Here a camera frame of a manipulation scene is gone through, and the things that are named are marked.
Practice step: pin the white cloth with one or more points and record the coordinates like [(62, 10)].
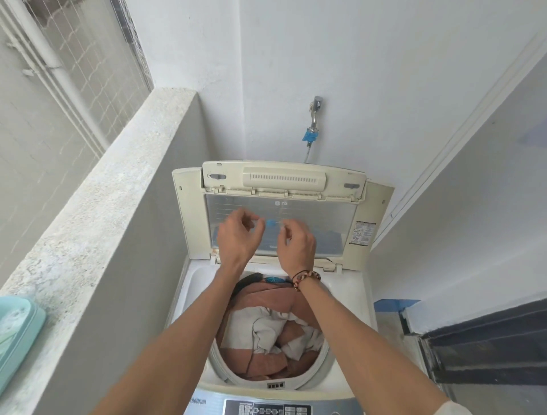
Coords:
[(256, 335)]

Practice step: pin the person's right hand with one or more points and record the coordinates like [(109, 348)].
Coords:
[(299, 250)]

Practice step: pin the person's left forearm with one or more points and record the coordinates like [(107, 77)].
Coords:
[(179, 342)]

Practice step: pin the mint green plastic basin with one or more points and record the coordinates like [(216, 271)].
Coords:
[(17, 337)]

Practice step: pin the metal wall tap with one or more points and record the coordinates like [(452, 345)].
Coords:
[(316, 109)]

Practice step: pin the person's right thumb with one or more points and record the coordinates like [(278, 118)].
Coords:
[(282, 241)]

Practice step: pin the white door frame trim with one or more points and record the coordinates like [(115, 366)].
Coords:
[(461, 128)]

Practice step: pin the white drain pipe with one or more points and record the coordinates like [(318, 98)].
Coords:
[(60, 72)]

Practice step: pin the cream top-load washing machine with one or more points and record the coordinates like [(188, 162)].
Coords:
[(359, 299)]

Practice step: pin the white shirt sleeve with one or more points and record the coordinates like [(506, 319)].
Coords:
[(451, 408)]

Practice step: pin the blue tape strip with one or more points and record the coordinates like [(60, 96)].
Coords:
[(395, 304)]

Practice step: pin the person's right forearm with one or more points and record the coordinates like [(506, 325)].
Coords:
[(363, 346)]

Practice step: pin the cream washing machine lid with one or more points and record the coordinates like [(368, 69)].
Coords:
[(282, 175)]

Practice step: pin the person's left hand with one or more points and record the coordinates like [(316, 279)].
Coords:
[(233, 241)]

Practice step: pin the blue garment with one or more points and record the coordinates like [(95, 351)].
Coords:
[(273, 280)]

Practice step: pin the person's left thumb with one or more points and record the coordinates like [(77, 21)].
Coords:
[(254, 234)]

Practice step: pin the dark sliding door frame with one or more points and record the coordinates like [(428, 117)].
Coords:
[(487, 342)]

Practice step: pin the warning label sticker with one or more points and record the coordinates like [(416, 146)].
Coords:
[(362, 233)]

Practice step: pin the brown striped towel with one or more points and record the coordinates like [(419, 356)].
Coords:
[(265, 305)]

